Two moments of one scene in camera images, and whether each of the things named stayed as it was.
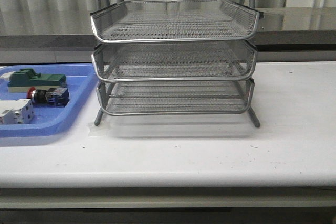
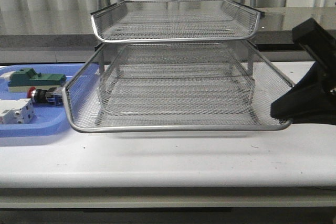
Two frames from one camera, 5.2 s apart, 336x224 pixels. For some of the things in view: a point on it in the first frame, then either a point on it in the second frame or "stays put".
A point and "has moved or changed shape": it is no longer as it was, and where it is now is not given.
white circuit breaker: x=17 y=112 stays put
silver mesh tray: x=175 y=61 has moved or changed shape
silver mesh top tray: x=175 y=21 stays put
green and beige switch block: x=23 y=78 stays put
